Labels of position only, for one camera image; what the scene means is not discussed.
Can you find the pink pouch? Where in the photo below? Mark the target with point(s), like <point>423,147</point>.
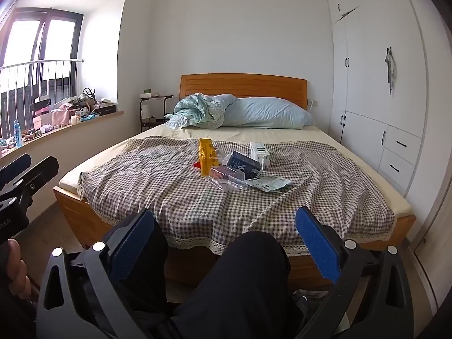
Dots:
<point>60,118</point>

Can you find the blue capped bottle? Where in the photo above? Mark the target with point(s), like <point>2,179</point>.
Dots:
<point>17,136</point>

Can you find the checkered blanket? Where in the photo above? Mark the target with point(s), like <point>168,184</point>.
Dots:
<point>176,190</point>

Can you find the clear plastic film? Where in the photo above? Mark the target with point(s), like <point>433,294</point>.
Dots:
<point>222,157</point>

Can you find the small red plastic piece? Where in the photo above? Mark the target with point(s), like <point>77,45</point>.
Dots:
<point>197,164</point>

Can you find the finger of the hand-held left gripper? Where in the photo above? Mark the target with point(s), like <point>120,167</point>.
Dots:
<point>39,174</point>
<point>16,169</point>

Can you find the clear plastic container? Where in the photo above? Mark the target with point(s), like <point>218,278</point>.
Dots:
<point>226,178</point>

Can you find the cream mattress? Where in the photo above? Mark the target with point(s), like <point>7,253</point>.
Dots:
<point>282,134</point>

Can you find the bedside table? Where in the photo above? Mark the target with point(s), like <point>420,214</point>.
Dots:
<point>159,97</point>

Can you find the light blue pillow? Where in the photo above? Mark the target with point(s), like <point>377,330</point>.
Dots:
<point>268,113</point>

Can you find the person's black trousers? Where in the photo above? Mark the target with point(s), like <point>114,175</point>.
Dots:
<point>240,272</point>

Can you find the yellow box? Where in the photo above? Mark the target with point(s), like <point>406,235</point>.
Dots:
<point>206,155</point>

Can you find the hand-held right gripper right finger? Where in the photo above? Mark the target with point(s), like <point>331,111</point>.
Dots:
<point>317,247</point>

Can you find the white door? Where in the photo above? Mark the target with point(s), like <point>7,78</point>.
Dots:
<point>434,148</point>

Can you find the white wardrobe drawer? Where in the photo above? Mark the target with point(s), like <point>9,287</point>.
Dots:
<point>402,144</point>
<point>395,169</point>

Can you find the wooden window sill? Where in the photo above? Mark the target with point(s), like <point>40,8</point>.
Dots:
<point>106,117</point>

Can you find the dark framed window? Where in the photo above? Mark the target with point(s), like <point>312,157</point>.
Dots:
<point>56,39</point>

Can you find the wooden bed frame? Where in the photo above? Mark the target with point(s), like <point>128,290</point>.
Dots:
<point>243,86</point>

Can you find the metal railing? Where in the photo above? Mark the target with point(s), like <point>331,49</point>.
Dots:
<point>46,62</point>

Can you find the dark blue box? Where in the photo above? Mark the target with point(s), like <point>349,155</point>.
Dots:
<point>243,165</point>

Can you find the dark flat box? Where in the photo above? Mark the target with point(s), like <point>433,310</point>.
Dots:
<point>106,110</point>

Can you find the crumpled floral quilt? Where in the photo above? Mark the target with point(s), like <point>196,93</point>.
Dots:
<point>197,111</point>

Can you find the white wardrobe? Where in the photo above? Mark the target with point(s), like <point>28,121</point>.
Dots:
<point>367,77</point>

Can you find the hanging keys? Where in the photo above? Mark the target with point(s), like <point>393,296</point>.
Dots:
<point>390,70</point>

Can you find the handbag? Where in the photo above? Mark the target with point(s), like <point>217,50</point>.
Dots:
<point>88,96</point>

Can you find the person's left hand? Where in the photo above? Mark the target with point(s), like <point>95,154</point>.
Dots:
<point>17,268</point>

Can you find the green and white leaflet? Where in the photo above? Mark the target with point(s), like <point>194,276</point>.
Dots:
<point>272,184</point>

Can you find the small white box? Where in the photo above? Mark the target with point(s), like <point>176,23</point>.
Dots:
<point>148,94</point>

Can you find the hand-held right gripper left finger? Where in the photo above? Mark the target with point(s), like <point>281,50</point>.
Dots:
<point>132,247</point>

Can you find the wall socket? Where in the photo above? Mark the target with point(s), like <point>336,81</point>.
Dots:
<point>313,103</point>

